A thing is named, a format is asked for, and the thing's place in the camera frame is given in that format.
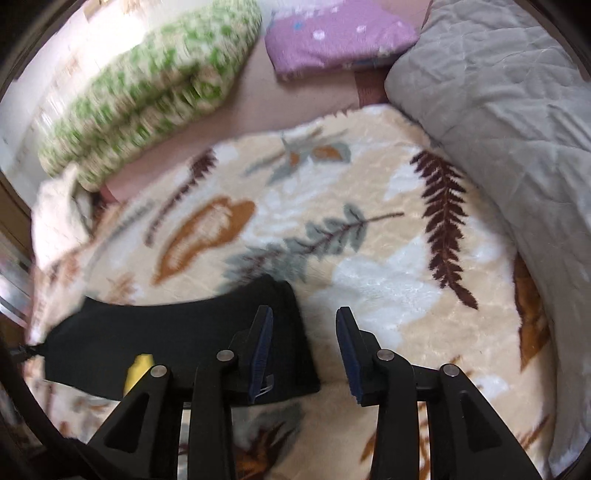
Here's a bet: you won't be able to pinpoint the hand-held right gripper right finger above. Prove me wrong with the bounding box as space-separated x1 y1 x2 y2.
335 306 543 480

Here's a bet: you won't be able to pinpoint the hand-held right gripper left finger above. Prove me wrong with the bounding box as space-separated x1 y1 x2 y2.
87 305 275 480

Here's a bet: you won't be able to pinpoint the black pants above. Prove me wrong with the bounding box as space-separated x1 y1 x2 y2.
44 274 321 407

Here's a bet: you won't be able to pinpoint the leaf print fleece blanket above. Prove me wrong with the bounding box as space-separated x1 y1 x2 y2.
23 104 561 480

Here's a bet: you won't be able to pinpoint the yellow tag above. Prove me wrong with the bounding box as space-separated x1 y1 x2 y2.
122 353 155 398

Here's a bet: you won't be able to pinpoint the pinkish brown bed sheet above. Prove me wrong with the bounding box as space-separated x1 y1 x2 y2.
99 44 393 204

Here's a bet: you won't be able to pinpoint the green white patterned pillow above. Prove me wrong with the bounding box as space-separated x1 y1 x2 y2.
37 0 264 192

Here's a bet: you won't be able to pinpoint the wooden furniture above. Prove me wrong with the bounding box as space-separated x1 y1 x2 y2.
0 175 33 324

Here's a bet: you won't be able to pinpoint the grey quilted blanket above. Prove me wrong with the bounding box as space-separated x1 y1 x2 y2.
383 0 591 480

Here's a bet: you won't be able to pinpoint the purple folded blanket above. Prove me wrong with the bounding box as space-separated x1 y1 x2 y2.
264 0 420 83

